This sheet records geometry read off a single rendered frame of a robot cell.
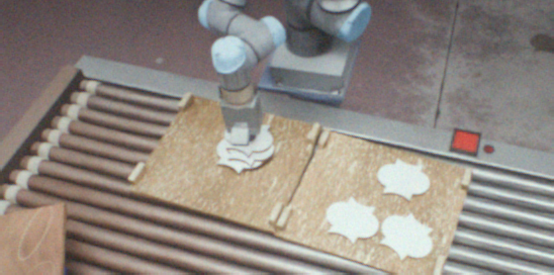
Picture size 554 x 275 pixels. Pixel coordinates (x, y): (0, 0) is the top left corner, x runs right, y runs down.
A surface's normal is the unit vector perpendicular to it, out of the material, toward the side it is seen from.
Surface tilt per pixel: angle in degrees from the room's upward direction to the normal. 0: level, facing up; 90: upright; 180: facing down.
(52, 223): 0
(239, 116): 90
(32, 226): 0
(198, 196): 0
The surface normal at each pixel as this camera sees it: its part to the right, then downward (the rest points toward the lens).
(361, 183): -0.02, -0.60
